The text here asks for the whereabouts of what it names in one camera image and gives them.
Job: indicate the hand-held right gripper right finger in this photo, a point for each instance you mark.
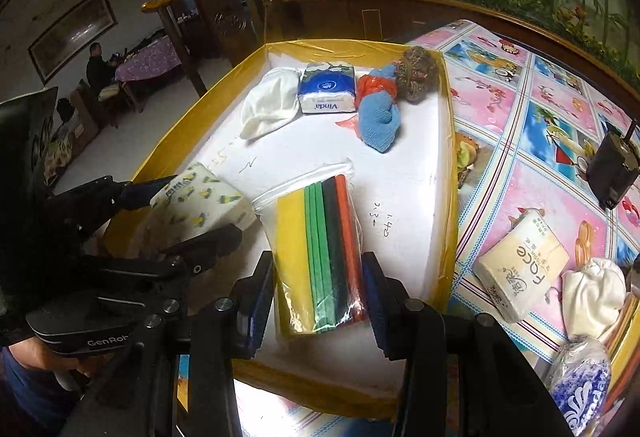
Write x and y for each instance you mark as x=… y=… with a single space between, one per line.
x=380 y=312

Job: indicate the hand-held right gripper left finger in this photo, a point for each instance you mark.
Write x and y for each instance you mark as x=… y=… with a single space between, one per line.
x=257 y=307

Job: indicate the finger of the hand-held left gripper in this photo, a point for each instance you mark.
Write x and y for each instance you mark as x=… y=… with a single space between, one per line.
x=142 y=194
x=210 y=242

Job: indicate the yellow print tissue pack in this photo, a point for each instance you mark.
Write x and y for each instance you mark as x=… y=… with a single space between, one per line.
x=200 y=207

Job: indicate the bag of coloured sticks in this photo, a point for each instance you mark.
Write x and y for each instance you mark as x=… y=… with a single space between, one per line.
x=320 y=257

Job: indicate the yellow cardboard box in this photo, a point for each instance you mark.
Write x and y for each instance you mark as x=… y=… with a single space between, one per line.
x=400 y=197

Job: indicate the person's left forearm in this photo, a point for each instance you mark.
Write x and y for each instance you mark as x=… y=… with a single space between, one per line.
x=25 y=397

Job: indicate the person's left hand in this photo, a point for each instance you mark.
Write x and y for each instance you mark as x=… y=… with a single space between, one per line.
x=50 y=359

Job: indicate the wooden bench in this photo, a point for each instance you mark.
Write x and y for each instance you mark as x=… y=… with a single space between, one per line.
x=60 y=154

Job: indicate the table with purple cloth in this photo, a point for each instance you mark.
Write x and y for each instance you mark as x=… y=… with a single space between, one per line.
x=150 y=59

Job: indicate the cream tissue pack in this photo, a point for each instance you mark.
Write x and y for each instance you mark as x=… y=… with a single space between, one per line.
x=520 y=267

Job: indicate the white sock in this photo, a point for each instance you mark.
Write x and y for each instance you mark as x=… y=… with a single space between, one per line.
x=595 y=292
x=265 y=102

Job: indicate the blue knit cloth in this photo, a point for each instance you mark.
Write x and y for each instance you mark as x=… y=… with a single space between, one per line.
x=380 y=122

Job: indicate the blue white tissue pack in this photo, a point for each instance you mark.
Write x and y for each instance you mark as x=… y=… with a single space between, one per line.
x=327 y=87

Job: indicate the printed fruit tablecloth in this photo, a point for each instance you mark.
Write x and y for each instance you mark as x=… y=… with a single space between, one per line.
x=525 y=157

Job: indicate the blue white patterned packet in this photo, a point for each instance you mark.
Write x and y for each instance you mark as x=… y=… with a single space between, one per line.
x=580 y=387

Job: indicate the orange plastic bag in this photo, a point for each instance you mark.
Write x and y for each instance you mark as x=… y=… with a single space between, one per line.
x=370 y=89

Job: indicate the brown knit scrubber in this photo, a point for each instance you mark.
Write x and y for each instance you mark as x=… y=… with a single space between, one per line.
x=415 y=74

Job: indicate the black motor with shaft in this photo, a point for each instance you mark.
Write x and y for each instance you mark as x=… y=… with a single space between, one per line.
x=612 y=167

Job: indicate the framed wall picture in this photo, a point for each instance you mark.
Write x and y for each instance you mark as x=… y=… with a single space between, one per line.
x=75 y=32

